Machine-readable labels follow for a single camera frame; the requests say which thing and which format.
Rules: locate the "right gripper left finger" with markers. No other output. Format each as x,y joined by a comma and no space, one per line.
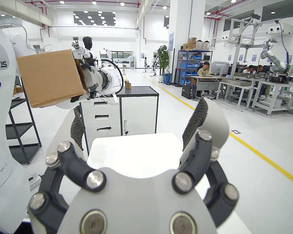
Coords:
70,161

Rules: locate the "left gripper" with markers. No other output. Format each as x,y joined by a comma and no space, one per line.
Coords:
94,79

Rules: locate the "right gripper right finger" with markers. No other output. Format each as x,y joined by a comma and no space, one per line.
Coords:
216,127

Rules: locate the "small brown carton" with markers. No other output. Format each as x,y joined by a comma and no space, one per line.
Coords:
48,79

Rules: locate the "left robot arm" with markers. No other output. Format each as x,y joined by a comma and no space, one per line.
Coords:
114,79

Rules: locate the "small brown wooden holder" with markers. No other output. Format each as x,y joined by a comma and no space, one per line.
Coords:
128,84

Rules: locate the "black computer tower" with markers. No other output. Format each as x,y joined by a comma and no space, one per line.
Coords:
188,91

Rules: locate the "metal workbench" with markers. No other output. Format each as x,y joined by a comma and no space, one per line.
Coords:
236,86
278,91

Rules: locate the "black shelf rack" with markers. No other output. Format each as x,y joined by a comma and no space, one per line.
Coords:
22,130

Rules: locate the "person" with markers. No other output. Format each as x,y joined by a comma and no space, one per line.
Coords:
259,68
248,69
204,69

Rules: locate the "grey computer monitor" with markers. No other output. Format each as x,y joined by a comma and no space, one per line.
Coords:
219,68

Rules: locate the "white drawer cabinet black top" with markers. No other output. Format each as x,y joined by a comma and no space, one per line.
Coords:
136,113

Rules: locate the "blue storage rack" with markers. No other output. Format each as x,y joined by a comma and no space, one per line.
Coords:
193,66

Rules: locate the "blue waste bin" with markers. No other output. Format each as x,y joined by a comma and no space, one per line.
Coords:
167,78

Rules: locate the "potted green plant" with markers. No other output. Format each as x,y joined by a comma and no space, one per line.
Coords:
163,57

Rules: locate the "robot body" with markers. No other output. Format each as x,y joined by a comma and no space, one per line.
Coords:
0,122

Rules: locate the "cardboard box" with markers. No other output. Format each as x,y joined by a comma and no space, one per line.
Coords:
192,43
202,45

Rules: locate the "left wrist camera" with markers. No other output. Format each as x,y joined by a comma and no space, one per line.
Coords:
76,43

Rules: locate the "aluminium frame stand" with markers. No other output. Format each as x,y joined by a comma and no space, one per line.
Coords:
236,49

